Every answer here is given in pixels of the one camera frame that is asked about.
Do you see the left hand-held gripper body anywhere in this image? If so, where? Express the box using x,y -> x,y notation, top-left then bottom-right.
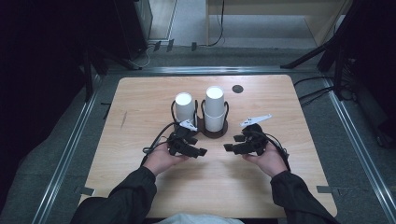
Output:
167,119 -> 199,157

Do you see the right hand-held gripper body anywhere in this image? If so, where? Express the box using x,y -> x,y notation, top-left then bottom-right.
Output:
239,114 -> 274,157

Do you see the dark double cup holder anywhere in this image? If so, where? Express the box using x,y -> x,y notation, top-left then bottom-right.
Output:
170,98 -> 230,139

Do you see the person's left hand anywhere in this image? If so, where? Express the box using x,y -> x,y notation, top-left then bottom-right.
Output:
143,143 -> 190,176

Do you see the person's right hand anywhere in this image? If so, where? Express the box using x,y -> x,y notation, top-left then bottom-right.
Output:
242,142 -> 289,178

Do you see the white paper cup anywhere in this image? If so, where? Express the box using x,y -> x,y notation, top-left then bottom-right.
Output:
204,111 -> 227,133
205,86 -> 226,118
175,91 -> 196,125

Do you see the black metal stand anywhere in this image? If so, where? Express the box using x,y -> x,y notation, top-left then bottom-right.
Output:
82,46 -> 143,102

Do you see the black cabinet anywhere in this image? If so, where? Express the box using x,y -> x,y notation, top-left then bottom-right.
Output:
113,0 -> 153,62

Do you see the black tripod stand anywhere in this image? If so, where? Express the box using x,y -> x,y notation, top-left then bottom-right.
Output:
279,0 -> 356,101

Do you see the light wooden furniture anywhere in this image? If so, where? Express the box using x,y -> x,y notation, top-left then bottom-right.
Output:
205,0 -> 353,48

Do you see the black curtain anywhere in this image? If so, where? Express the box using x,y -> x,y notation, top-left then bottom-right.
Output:
0,0 -> 92,200

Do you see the left hand-held gripper cable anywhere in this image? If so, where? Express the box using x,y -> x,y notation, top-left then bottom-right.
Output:
141,121 -> 181,166

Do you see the hand-held gripper cable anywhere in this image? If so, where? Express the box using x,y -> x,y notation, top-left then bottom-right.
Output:
248,130 -> 292,172
141,121 -> 181,166

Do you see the right hand-held gripper cable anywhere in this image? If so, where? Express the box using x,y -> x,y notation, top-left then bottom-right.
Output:
248,130 -> 292,172

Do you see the metal floor rail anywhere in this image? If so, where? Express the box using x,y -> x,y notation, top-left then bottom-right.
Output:
106,65 -> 325,76
323,77 -> 396,224
31,76 -> 101,224

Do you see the black floor cable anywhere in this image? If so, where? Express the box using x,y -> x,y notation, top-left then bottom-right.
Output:
292,76 -> 334,88
298,87 -> 335,108

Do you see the white floor cable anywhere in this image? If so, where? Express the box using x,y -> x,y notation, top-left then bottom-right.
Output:
129,43 -> 152,69

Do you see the black hanging cable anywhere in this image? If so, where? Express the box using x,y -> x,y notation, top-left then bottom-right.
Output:
206,0 -> 226,48

